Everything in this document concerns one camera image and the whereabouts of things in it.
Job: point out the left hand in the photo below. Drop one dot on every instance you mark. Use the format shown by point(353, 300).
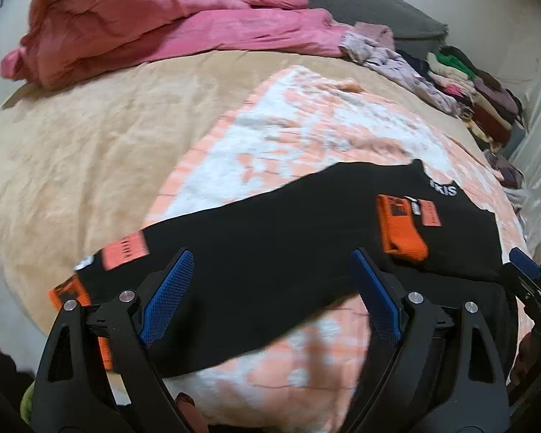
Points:
point(192, 415)

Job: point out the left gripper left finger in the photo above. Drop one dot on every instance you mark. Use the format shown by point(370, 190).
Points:
point(96, 373)

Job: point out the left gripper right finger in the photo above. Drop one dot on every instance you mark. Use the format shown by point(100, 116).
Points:
point(439, 370)

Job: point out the pink quilt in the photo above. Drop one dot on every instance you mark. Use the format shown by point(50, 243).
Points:
point(69, 41)

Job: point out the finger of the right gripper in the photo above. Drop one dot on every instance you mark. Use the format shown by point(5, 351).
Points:
point(521, 274)

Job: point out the plastic bag of clothes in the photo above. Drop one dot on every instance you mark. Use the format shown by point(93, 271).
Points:
point(512, 179)

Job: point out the black sweater orange cuffs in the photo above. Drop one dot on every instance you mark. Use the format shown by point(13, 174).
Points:
point(266, 264)

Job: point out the lilac crumpled garment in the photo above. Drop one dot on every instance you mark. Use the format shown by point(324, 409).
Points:
point(372, 46)

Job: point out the stack of folded clothes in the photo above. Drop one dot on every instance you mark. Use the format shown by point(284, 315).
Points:
point(448, 80)

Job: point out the right hand thumb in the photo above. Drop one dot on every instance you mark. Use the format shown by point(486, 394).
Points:
point(527, 358)

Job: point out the orange white plaid blanket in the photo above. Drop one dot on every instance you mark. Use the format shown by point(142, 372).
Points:
point(299, 121)

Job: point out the green fleece garment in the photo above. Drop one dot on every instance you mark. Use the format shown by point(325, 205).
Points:
point(26, 404)

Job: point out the grey headboard cushion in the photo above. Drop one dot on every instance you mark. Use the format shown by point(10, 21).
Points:
point(414, 32)

